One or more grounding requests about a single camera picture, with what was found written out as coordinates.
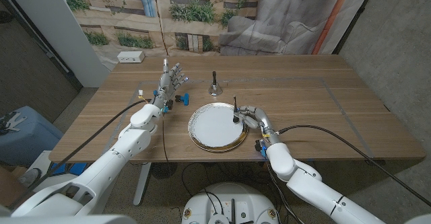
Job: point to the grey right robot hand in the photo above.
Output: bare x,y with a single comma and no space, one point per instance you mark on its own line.
264,119

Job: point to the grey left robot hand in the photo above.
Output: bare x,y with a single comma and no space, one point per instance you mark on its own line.
165,82

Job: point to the black makeup brush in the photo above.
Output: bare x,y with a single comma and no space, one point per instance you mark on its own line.
234,104

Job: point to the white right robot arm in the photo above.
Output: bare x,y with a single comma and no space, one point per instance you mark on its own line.
313,187

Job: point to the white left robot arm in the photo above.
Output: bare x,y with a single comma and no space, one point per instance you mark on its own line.
111,163

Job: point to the blue clothespin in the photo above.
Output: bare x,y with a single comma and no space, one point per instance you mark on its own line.
185,99

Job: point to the white plate with gold rim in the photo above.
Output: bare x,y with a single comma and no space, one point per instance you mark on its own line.
213,128

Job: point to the white power strip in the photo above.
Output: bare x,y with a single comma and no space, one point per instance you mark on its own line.
130,56

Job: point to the printed backdrop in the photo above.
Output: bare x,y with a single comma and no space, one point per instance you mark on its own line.
202,15

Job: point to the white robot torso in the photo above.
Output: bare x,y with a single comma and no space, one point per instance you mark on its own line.
229,197

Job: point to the black round floor foot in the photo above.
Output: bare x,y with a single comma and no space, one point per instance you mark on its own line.
164,170

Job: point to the white table leg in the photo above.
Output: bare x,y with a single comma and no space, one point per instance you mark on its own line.
141,187

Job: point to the blue object under table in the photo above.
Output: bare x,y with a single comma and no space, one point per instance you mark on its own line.
72,167

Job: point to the blue storage bin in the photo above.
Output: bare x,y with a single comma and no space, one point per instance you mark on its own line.
30,140

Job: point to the grey metal brackets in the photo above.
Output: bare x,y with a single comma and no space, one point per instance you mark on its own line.
13,123

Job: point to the grey shoe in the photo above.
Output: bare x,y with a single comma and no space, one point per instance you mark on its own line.
31,177

